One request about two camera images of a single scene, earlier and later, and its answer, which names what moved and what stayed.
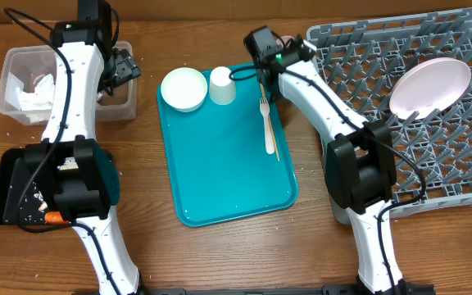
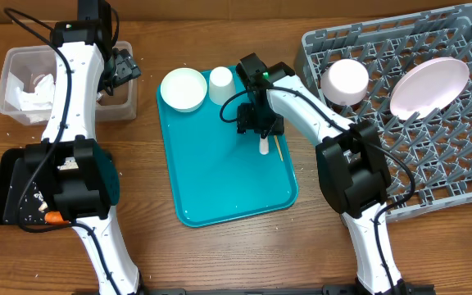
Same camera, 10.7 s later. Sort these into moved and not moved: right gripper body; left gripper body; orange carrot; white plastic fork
Moved: white plastic fork; right gripper body
Not moved: orange carrot; left gripper body
